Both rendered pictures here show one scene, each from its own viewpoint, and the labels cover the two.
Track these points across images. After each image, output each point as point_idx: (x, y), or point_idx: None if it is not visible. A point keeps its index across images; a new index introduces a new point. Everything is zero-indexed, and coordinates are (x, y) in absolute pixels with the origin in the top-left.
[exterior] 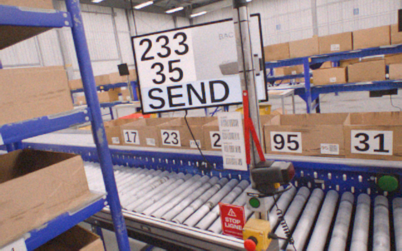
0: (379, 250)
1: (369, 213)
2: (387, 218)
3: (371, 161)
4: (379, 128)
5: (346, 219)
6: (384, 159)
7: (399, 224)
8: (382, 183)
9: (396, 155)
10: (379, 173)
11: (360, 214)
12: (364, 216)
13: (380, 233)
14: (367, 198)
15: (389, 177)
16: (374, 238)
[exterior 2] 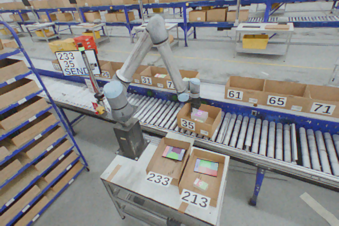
0: None
1: (141, 102)
2: (143, 104)
3: (146, 86)
4: (147, 76)
5: (132, 104)
6: (150, 86)
7: (143, 106)
8: (148, 93)
9: (152, 84)
10: (147, 90)
11: (137, 102)
12: (137, 103)
13: None
14: (144, 97)
15: (149, 91)
16: None
